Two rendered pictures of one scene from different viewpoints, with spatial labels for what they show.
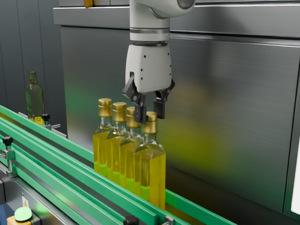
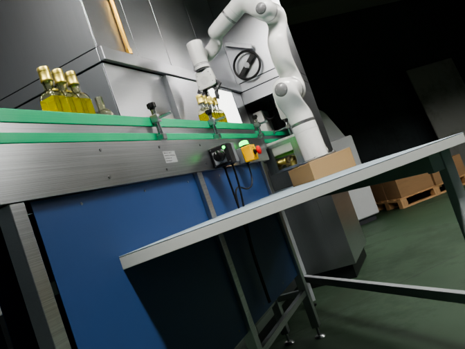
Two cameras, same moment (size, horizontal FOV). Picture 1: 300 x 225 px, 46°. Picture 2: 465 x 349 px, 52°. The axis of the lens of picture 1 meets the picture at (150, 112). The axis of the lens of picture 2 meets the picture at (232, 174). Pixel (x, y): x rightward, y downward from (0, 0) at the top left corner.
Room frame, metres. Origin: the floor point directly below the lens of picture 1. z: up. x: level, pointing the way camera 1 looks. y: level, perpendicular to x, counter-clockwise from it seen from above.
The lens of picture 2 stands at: (1.89, 2.21, 0.79)
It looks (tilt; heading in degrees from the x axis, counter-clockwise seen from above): 3 degrees up; 244
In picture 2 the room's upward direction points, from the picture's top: 19 degrees counter-clockwise
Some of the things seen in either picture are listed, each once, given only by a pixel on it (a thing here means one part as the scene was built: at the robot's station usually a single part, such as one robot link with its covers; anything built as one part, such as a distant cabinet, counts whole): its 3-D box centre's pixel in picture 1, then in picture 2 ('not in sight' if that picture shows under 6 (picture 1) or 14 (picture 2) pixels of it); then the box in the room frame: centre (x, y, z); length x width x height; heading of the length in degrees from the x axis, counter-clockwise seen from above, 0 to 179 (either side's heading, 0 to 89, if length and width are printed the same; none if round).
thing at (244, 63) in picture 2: not in sight; (247, 65); (0.09, -0.64, 1.66); 0.21 x 0.05 x 0.21; 132
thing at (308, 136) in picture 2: not in sight; (310, 142); (0.51, 0.33, 0.93); 0.19 x 0.19 x 0.18
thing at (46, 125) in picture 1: (52, 130); not in sight; (1.30, 0.38, 1.11); 0.07 x 0.04 x 0.13; 132
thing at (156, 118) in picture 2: not in sight; (162, 119); (1.35, 0.76, 1.11); 0.07 x 0.04 x 0.13; 132
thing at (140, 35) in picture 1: (150, 35); (201, 68); (0.76, 0.00, 1.50); 0.09 x 0.08 x 0.03; 132
